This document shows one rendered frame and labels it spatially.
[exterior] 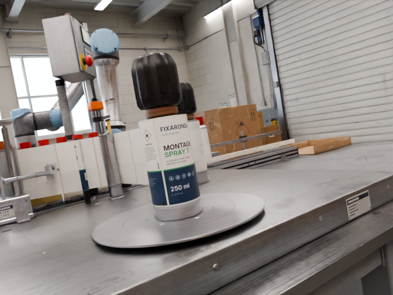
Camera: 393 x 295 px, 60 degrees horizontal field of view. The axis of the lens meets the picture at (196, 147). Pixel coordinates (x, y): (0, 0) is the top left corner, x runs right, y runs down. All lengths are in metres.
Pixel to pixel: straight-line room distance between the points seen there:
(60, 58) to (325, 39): 4.80
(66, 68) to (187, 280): 0.92
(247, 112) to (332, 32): 3.92
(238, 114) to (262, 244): 1.30
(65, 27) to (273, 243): 0.97
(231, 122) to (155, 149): 1.16
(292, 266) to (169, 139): 0.27
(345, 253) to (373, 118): 4.82
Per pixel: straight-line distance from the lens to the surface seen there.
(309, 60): 5.79
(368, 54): 5.34
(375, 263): 0.69
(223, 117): 1.68
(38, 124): 1.49
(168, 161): 0.57
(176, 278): 0.43
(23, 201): 0.99
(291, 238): 0.55
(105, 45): 1.50
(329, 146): 1.76
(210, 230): 0.50
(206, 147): 1.36
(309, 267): 0.51
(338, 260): 0.53
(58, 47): 1.24
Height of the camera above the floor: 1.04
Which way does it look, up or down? 3 degrees down
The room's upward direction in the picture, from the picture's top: 10 degrees counter-clockwise
